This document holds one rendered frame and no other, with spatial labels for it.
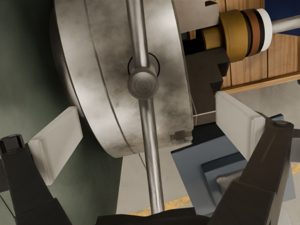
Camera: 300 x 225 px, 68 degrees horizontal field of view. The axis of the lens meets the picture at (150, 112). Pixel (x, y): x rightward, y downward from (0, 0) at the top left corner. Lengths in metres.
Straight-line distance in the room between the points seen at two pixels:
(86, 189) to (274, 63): 0.56
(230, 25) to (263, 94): 1.43
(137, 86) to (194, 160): 0.78
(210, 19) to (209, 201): 0.84
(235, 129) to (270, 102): 1.68
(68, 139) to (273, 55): 0.60
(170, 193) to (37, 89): 1.85
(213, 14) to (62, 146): 0.30
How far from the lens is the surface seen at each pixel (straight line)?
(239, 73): 0.66
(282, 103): 1.89
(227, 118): 0.17
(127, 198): 2.08
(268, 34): 0.41
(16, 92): 0.27
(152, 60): 0.24
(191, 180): 0.98
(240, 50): 0.39
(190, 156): 0.90
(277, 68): 0.70
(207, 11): 0.38
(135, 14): 0.17
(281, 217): 0.82
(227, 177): 0.92
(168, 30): 0.24
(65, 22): 0.26
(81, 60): 0.25
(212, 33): 0.38
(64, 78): 0.31
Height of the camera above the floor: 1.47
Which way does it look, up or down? 66 degrees down
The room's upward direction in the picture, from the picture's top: 174 degrees clockwise
